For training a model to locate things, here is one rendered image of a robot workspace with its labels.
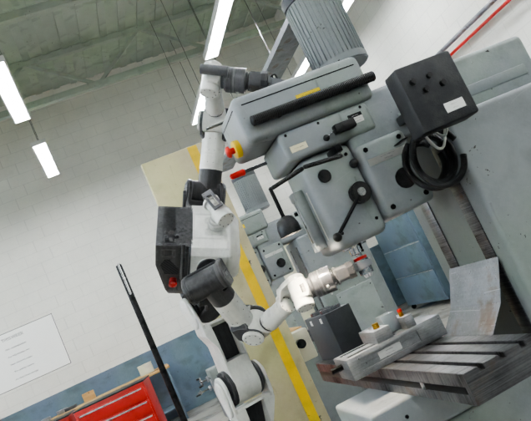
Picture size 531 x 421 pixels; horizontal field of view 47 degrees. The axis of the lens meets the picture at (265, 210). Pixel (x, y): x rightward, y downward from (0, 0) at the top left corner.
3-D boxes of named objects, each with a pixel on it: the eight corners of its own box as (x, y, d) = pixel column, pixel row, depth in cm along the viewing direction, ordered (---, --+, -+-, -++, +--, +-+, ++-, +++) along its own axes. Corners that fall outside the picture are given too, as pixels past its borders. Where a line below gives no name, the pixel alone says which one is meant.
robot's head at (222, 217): (216, 235, 213) (219, 216, 207) (202, 216, 218) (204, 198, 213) (233, 228, 216) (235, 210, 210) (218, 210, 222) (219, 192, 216)
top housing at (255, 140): (250, 144, 191) (228, 98, 193) (236, 167, 216) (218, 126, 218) (376, 94, 204) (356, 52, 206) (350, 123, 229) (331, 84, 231)
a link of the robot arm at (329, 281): (348, 255, 198) (314, 270, 200) (361, 282, 197) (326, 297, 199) (348, 255, 211) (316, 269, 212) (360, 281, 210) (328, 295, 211)
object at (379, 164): (389, 218, 196) (354, 145, 199) (362, 232, 219) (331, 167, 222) (437, 196, 201) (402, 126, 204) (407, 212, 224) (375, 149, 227)
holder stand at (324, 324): (345, 358, 241) (323, 311, 244) (322, 361, 261) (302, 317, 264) (368, 345, 246) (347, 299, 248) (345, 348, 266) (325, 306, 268)
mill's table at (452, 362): (477, 407, 143) (462, 374, 144) (322, 381, 262) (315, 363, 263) (553, 362, 150) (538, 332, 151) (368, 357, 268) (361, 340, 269)
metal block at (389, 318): (388, 334, 200) (380, 317, 200) (381, 334, 206) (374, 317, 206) (402, 327, 201) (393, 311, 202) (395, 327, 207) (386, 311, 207)
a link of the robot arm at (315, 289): (314, 266, 204) (283, 280, 205) (326, 294, 198) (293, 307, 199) (321, 277, 214) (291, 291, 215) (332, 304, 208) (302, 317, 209)
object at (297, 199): (318, 251, 199) (290, 193, 202) (315, 253, 203) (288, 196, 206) (329, 246, 201) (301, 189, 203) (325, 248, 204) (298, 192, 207)
